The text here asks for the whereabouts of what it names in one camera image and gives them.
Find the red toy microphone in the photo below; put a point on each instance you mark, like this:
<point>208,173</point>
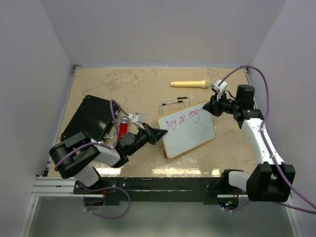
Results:
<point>123,126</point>

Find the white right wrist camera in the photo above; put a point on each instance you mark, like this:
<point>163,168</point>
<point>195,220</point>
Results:
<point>219,87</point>

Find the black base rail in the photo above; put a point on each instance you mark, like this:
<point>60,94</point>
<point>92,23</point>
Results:
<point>114,190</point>

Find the black hard case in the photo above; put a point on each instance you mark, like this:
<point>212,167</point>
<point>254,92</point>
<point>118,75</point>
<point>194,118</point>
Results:
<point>93,117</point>

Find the cream toy microphone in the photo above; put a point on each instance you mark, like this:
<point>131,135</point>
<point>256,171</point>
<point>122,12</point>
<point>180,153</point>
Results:
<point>199,84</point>

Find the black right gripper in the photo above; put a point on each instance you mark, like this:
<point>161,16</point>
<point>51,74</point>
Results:
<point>213,106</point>

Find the yellow framed whiteboard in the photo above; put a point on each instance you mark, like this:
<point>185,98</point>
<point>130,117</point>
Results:
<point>187,129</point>

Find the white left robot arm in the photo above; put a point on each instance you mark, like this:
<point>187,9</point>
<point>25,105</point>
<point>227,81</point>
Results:
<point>73,156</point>

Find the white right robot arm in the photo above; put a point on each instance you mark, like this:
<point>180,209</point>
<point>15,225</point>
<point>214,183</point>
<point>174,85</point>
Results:
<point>271,177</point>

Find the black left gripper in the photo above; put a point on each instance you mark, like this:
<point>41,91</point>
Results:
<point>156,134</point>

